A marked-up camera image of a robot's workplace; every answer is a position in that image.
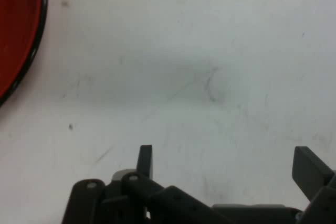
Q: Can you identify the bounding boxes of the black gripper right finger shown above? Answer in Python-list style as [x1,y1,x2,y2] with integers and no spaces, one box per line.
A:
[292,146,336,224]

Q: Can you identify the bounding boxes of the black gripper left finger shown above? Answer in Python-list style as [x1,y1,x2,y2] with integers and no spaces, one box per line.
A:
[61,144,232,224]

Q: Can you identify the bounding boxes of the red plate with black rim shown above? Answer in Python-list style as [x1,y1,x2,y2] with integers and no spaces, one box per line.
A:
[0,0,48,107]

